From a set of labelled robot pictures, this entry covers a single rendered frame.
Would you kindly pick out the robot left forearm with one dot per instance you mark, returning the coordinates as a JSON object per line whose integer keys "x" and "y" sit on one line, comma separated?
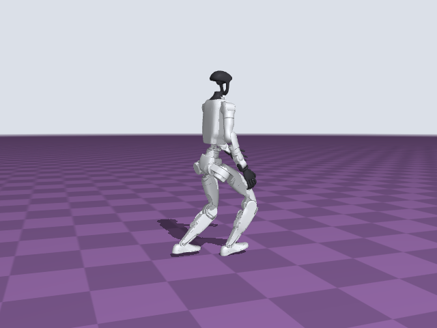
{"x": 224, "y": 148}

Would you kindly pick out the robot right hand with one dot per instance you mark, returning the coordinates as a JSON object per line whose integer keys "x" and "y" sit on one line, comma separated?
{"x": 249, "y": 176}

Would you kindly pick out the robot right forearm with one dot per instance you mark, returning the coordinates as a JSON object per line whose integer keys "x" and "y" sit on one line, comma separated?
{"x": 235, "y": 151}

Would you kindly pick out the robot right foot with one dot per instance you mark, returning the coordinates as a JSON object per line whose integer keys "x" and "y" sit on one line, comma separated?
{"x": 226, "y": 250}

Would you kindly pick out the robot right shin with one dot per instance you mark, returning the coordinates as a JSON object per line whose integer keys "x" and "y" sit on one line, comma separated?
{"x": 242, "y": 221}

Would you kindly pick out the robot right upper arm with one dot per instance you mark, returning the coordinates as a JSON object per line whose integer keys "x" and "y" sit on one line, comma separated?
{"x": 228, "y": 110}

